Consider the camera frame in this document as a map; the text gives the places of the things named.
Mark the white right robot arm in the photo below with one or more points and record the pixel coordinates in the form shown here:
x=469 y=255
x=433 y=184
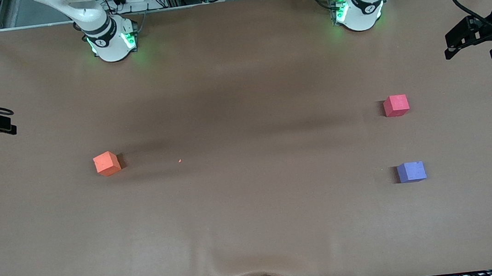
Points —
x=107 y=42

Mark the purple foam block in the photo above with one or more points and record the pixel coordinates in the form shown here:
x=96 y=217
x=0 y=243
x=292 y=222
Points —
x=411 y=172

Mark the orange foam block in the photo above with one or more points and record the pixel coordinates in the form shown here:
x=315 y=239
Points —
x=107 y=164

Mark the red foam block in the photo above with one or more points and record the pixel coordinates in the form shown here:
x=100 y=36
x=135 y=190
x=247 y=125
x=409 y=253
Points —
x=396 y=105

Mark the brown table mat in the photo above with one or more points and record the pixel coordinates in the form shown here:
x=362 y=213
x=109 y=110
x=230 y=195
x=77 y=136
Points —
x=256 y=225

